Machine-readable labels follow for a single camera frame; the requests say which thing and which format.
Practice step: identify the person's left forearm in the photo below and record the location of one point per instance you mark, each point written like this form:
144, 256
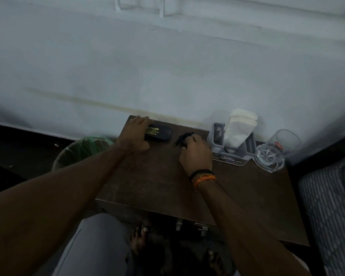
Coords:
54, 204

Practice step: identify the black eyeglasses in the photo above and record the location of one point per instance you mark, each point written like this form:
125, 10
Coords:
181, 139

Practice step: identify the white paper napkins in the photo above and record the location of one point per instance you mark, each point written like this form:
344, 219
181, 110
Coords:
240, 126

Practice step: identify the grey striped mattress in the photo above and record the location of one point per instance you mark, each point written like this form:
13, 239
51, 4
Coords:
330, 215

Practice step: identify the black wristband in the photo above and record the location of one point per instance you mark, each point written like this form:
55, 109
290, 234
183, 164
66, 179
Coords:
200, 172

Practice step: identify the person's foot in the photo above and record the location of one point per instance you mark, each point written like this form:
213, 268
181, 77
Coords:
215, 261
138, 237

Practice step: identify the person's left foot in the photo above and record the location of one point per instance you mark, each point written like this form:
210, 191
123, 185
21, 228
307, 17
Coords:
138, 237

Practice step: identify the clear glass tumbler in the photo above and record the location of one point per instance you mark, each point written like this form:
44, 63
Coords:
271, 158

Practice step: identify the waste bin with green liner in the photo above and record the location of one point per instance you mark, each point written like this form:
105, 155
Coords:
80, 152

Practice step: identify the person's right forearm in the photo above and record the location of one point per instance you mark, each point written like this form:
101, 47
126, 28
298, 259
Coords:
244, 229

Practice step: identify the person's right hand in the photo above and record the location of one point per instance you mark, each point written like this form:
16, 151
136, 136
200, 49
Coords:
197, 158

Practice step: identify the person's left hand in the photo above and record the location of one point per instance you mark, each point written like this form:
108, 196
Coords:
130, 137

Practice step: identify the orange wristband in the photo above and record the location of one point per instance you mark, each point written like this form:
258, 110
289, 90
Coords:
204, 179

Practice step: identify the person's grey trouser leg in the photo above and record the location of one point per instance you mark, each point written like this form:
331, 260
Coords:
95, 247

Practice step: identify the person's right fingers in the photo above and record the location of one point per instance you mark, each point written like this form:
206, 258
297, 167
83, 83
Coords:
193, 140

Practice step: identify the person's left thumb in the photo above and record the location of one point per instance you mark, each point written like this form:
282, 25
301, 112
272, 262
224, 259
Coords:
143, 147

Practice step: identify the printed card coaster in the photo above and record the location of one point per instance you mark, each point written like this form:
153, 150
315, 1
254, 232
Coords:
233, 160

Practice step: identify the metal table bracket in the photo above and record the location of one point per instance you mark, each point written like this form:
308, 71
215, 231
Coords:
202, 229
179, 224

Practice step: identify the grey napkin holder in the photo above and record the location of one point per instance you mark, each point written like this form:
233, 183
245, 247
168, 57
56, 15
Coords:
218, 140

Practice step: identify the person's right foot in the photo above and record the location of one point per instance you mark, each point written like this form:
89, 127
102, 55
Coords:
215, 261

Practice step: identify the black glasses case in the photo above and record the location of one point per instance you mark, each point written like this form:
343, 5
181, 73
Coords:
159, 133

